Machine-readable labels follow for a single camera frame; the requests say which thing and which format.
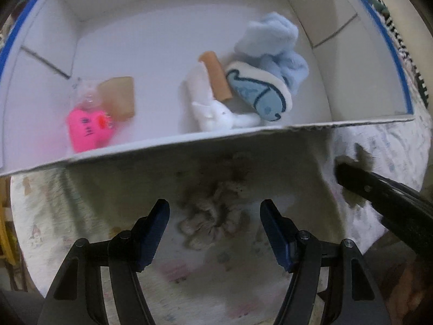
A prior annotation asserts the white flower scrunchie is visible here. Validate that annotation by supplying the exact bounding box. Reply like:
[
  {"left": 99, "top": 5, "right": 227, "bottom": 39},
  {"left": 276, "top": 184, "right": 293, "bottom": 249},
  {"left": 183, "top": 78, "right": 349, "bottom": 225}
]
[{"left": 178, "top": 180, "right": 250, "bottom": 251}]

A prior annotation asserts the white plush toy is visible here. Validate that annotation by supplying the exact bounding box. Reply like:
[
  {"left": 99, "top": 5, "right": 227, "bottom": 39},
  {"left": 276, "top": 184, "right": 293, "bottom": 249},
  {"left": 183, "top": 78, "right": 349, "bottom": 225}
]
[{"left": 185, "top": 62, "right": 261, "bottom": 132}]

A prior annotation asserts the tan soft tube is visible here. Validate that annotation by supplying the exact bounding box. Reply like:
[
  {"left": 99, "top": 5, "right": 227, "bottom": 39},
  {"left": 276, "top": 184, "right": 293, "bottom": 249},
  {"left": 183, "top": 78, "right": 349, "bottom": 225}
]
[{"left": 199, "top": 51, "right": 233, "bottom": 102}]

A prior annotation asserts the light blue fluffy sock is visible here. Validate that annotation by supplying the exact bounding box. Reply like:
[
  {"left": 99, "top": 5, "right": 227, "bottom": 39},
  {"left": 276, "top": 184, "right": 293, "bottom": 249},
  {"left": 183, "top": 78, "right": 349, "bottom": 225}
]
[{"left": 224, "top": 11, "right": 310, "bottom": 123}]

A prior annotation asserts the tan soft sponge block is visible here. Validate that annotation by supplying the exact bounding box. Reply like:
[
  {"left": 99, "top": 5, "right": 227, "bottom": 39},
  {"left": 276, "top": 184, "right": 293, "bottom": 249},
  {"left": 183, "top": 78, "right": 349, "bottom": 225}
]
[{"left": 97, "top": 76, "right": 135, "bottom": 122}]

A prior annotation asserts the person right hand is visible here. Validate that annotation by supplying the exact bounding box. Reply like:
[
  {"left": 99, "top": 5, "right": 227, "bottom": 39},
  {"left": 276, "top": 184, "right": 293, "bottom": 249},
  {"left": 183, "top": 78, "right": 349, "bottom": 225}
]
[{"left": 387, "top": 256, "right": 432, "bottom": 325}]

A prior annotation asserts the patterned white bed sheet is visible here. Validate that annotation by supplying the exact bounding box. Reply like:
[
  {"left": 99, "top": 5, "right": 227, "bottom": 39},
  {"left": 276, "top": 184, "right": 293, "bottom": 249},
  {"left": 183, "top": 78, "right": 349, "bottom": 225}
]
[{"left": 11, "top": 121, "right": 431, "bottom": 324}]

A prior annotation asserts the black white patterned blanket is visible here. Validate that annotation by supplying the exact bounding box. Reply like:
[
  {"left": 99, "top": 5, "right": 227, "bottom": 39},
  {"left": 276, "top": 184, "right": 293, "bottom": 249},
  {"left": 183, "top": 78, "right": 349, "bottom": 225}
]
[{"left": 368, "top": 0, "right": 429, "bottom": 109}]

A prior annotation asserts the blue white cardboard box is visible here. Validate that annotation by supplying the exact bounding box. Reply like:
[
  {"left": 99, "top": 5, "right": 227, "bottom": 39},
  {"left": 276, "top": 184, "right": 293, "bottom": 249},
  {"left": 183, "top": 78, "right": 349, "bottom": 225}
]
[{"left": 1, "top": 0, "right": 414, "bottom": 176}]

